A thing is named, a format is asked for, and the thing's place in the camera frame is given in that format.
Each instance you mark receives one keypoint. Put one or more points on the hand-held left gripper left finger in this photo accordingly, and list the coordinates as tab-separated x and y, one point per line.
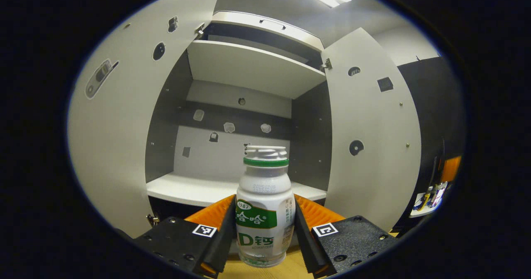
222	241

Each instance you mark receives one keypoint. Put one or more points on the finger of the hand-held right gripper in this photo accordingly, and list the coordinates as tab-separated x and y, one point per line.
451	169

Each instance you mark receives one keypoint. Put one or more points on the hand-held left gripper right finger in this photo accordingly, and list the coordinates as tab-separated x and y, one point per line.
305	246

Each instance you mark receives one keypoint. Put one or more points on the white bottle with green label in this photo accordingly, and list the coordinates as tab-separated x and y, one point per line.
265	196

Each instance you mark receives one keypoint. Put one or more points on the white cabinet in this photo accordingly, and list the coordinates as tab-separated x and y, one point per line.
232	163

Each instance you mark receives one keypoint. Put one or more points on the white door with headphones sticker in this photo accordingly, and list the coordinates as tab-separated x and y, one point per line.
373	146

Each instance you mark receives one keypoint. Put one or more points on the white door with camera sticker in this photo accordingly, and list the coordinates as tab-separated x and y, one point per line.
120	138

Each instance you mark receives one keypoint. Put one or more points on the white cabinet shelf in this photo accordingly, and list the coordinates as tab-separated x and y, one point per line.
253	67

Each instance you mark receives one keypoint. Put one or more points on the white board with coloured items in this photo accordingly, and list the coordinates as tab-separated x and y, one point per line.
429	198

